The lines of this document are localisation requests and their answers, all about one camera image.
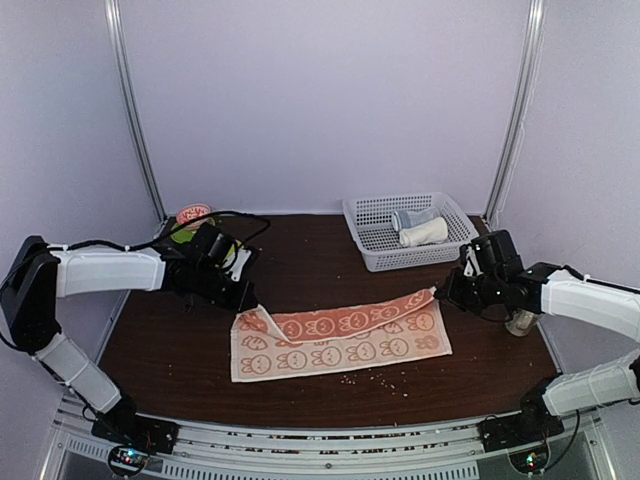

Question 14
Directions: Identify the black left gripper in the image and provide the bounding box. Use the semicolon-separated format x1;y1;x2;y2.
193;263;257;313

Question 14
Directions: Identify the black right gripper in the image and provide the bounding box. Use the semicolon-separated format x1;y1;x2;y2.
435;266;504;315

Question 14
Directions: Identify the orange patterned towel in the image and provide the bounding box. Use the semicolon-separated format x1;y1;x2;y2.
230;288;453;383

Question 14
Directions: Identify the white towel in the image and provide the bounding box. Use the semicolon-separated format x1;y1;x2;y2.
399;217;449;248

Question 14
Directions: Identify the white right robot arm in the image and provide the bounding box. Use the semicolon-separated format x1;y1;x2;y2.
436;263;639;442

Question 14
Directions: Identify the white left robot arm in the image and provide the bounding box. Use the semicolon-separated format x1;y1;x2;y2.
1;233;259;444

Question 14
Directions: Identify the rolled grey towel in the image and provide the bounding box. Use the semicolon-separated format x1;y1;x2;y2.
391;207;441;232

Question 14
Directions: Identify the green plate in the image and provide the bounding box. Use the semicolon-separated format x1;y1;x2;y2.
170;218;216;244

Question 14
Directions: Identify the red patterned bowl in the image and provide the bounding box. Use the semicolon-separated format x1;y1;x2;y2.
176;203;212;225

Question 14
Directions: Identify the white plastic basket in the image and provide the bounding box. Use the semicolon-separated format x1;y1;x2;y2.
342;193;478;272

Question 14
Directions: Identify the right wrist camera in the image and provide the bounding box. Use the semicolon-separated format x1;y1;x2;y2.
471;230;523;276

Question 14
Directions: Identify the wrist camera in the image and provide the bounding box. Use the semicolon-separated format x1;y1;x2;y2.
189;223;237;267
471;230;523;276

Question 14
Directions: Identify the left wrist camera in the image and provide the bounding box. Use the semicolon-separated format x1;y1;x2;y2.
189;223;237;267

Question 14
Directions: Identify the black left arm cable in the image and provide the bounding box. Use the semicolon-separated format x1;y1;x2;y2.
0;209;272;351

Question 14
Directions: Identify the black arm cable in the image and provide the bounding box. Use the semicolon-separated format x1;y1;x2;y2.
539;404;581;466
0;209;272;351

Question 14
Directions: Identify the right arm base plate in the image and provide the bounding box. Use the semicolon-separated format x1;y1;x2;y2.
477;413;564;453

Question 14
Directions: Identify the aluminium front rail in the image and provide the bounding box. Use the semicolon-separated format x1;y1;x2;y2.
39;392;616;480

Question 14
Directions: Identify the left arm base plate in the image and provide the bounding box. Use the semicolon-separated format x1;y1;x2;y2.
91;415;179;454

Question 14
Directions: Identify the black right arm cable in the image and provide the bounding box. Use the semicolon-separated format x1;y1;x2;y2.
539;404;581;466

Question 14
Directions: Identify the right aluminium post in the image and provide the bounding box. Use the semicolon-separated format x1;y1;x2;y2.
484;0;546;228

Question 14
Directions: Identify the aluminium post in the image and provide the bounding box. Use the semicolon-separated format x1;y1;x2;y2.
104;0;167;223
484;0;546;228

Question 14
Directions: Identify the left aluminium post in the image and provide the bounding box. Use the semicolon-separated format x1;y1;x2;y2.
104;0;167;223

